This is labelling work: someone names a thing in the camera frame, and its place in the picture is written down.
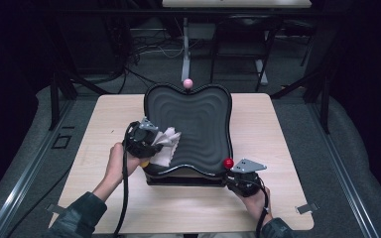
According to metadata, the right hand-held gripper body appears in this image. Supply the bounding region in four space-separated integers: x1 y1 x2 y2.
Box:
223 158 268 198

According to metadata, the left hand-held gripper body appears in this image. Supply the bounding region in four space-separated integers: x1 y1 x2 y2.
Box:
122 117 164 159

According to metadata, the white cloth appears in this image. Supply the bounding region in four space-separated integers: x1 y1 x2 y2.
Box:
149 127 183 168

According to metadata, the person's right hand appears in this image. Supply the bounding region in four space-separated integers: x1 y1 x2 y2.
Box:
234 186 274 226

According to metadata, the person's left hand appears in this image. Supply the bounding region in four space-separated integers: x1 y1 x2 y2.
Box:
103 142 151 186

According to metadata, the grey tape strip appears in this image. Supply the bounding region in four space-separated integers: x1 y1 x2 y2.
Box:
295 201 320 215
46 203 66 216

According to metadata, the black metal stand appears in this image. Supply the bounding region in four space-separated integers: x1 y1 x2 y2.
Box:
271 65 331 135
48 70 113 132

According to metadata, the white desk leg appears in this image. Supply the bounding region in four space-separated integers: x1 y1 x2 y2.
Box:
255 31 269 86
181 17 192 83

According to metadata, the black chair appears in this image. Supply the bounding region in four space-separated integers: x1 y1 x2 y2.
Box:
209 14 284 92

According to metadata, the white background desk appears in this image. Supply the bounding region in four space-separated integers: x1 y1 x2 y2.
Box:
162 0 313 9

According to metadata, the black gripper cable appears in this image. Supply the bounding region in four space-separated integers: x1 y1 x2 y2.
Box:
112 132 130 238
255 184 271 238

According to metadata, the floor cable bundle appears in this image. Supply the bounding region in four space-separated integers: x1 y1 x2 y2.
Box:
112 19 187 95

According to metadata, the aluminium floor rail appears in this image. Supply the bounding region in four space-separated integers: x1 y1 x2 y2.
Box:
306 98 380 238
0 98 77 238

